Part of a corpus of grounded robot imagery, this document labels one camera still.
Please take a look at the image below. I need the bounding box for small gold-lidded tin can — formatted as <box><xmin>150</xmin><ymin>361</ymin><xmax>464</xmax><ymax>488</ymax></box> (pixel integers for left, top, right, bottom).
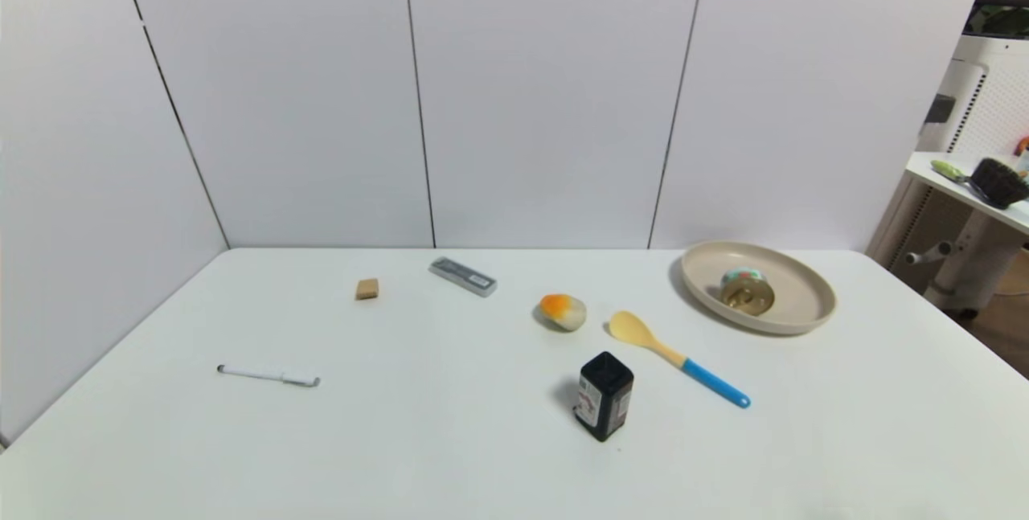
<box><xmin>719</xmin><ymin>267</ymin><xmax>776</xmax><ymax>317</ymax></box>

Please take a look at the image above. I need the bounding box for beige round plate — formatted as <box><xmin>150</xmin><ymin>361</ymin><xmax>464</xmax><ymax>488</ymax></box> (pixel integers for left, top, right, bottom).
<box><xmin>681</xmin><ymin>240</ymin><xmax>838</xmax><ymax>336</ymax></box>

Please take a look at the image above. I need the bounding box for grey rectangular case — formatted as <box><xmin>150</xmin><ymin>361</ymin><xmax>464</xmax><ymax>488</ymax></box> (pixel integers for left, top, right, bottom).
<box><xmin>428</xmin><ymin>256</ymin><xmax>498</xmax><ymax>298</ymax></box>

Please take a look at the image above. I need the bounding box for orange and white egg toy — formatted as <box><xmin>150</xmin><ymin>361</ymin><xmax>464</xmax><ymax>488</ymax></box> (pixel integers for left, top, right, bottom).
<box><xmin>539</xmin><ymin>293</ymin><xmax>588</xmax><ymax>332</ymax></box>

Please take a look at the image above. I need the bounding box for small black bottle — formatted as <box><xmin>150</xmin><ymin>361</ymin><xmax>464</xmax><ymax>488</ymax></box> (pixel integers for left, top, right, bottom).
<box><xmin>573</xmin><ymin>351</ymin><xmax>635</xmax><ymax>443</ymax></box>

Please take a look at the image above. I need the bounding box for white marker pen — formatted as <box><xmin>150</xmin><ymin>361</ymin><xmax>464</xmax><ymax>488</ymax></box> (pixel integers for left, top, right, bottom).
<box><xmin>217</xmin><ymin>364</ymin><xmax>322</xmax><ymax>388</ymax></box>

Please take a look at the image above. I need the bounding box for white side table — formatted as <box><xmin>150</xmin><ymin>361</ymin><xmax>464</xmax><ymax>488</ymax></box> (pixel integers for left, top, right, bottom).
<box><xmin>905</xmin><ymin>151</ymin><xmax>1029</xmax><ymax>318</ymax></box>

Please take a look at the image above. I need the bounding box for white perforated appliance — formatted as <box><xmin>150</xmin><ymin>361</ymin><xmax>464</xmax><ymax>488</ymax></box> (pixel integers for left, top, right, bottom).
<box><xmin>875</xmin><ymin>2</ymin><xmax>1029</xmax><ymax>272</ymax></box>

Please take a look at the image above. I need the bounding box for black round brush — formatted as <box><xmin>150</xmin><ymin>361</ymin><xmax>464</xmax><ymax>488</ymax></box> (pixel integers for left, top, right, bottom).
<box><xmin>970</xmin><ymin>158</ymin><xmax>1029</xmax><ymax>211</ymax></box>

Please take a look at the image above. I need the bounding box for wooden spoon with blue handle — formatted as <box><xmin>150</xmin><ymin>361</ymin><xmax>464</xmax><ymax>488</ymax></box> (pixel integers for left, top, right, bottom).
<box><xmin>608</xmin><ymin>310</ymin><xmax>752</xmax><ymax>410</ymax></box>

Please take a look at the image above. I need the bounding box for green handled utensil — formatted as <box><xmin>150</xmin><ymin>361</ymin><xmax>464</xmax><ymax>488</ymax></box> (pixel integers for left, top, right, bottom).
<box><xmin>931</xmin><ymin>159</ymin><xmax>974</xmax><ymax>186</ymax></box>

